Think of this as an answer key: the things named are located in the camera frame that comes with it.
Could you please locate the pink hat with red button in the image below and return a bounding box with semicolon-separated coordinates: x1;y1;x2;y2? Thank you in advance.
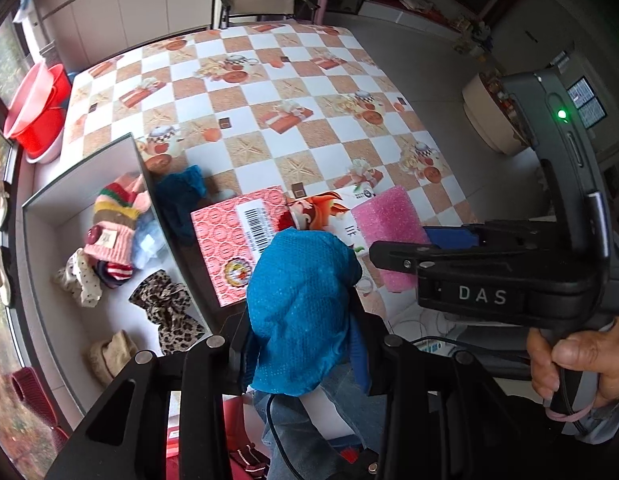
83;220;137;267

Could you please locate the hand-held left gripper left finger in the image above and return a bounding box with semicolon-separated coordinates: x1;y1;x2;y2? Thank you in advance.
44;310;257;480

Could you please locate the teal knit cloth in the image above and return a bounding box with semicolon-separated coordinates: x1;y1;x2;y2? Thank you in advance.
154;165;208;247

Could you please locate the person's leg in jeans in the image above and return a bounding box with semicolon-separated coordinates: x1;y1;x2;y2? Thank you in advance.
252;362;385;480

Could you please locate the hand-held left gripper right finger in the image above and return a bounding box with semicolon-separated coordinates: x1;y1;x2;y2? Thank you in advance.
347;287;555;480

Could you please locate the person's right hand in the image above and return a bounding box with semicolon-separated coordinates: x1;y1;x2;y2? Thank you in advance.
527;317;619;417

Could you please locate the black cable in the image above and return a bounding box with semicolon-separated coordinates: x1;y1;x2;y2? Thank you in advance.
263;393;303;480

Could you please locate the red plastic basket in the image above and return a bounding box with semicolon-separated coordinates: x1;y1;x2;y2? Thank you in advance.
9;366;72;442

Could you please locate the beige round basket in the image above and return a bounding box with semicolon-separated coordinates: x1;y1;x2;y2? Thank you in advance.
462;71;533;157

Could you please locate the red bag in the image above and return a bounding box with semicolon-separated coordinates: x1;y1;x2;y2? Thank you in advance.
166;394;271;480

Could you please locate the white cabinet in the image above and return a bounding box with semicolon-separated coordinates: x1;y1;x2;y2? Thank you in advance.
14;0;216;77

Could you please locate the bright blue mesh cloth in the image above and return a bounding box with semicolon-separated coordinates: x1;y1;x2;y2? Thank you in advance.
245;227;364;397

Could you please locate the grey box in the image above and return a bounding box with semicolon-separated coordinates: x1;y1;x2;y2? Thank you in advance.
22;132;225;417

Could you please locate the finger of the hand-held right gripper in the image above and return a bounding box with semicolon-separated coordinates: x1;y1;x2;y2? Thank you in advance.
368;240;581;274
422;219;559;248

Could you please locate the fluffy light blue sock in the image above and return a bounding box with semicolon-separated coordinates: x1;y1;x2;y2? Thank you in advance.
133;207;166;268

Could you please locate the white power strip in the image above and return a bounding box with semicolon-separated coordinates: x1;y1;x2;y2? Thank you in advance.
409;332;471;362

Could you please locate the navy red white striped hat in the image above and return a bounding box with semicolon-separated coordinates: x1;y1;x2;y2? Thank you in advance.
96;260;136;289

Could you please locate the pink plastic stool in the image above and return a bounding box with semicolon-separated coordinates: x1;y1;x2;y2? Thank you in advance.
295;0;331;25

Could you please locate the polka dot cloth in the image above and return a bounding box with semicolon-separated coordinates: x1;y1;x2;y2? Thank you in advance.
53;249;102;307

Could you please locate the leopard print scarf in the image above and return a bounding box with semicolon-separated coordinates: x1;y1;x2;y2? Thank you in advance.
128;269;206;357

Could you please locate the pink plastic basin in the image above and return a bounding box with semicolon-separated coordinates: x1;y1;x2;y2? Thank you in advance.
3;60;58;142

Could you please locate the beige fluffy hat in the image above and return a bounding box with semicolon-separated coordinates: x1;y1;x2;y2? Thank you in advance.
86;330;140;389

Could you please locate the red patterned cardboard box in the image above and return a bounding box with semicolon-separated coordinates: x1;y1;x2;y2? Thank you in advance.
190;185;377;309

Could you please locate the pink sponge block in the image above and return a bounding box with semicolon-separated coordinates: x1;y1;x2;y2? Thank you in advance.
350;185;433;294

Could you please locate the checkered printed tablecloth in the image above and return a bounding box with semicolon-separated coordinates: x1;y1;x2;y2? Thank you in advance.
64;22;483;322

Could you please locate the red plastic bucket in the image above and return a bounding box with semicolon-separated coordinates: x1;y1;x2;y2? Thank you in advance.
12;66;73;157

